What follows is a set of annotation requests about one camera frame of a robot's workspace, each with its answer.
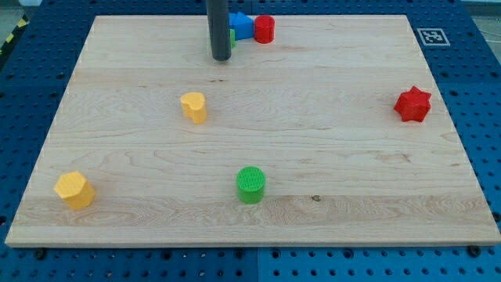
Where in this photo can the green cylinder block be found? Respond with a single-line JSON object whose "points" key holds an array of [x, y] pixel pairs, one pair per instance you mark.
{"points": [[250, 183]]}

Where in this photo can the yellow hexagon block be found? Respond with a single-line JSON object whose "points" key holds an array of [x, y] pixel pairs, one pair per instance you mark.
{"points": [[75, 190]]}

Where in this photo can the yellow heart block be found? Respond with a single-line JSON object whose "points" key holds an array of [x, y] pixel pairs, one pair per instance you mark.
{"points": [[194, 107]]}

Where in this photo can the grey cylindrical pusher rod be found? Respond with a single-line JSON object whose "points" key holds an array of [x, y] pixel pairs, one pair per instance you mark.
{"points": [[218, 25]]}

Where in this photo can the small green block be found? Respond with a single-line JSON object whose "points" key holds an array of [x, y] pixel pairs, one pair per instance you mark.
{"points": [[232, 38]]}

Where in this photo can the red star block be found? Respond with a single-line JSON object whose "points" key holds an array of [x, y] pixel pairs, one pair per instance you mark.
{"points": [[413, 105]]}

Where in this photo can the wooden board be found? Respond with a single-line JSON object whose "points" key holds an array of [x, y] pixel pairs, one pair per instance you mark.
{"points": [[314, 110]]}

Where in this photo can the red cylinder block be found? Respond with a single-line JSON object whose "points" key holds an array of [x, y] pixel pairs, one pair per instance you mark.
{"points": [[264, 29]]}

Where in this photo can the blue pentagon block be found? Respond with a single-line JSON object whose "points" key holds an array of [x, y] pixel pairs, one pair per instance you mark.
{"points": [[243, 26]]}

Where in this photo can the white fiducial marker tag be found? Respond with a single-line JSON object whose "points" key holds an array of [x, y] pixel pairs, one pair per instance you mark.
{"points": [[433, 36]]}

